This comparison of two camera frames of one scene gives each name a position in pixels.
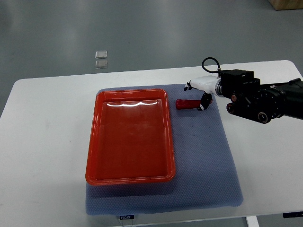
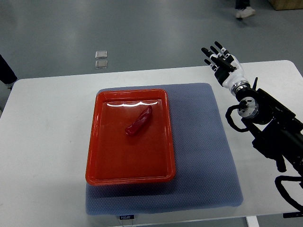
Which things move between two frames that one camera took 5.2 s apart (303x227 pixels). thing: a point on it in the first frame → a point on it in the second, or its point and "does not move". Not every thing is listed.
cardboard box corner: x=283 y=4 does not move
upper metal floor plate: x=101 y=54 does not move
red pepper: x=186 y=104 → x=131 y=129
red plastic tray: x=130 y=139 does not move
